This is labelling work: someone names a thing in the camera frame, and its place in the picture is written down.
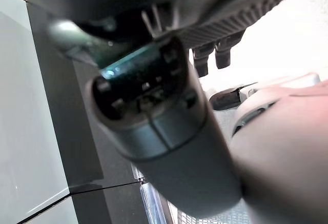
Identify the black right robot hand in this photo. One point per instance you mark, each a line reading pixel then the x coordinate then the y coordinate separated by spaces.
pixel 166 137

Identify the silver right robot leg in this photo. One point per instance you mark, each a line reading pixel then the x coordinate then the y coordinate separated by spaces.
pixel 282 157

